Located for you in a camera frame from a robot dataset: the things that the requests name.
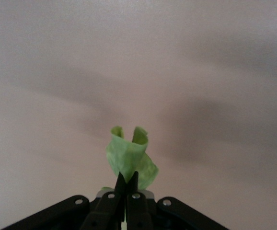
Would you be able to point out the green lettuce leaf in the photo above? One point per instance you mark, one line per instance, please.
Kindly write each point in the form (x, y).
(129, 155)

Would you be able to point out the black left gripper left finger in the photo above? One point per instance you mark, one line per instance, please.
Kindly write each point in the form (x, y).
(107, 206)

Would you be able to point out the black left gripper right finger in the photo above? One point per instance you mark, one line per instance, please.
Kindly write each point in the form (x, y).
(138, 208)

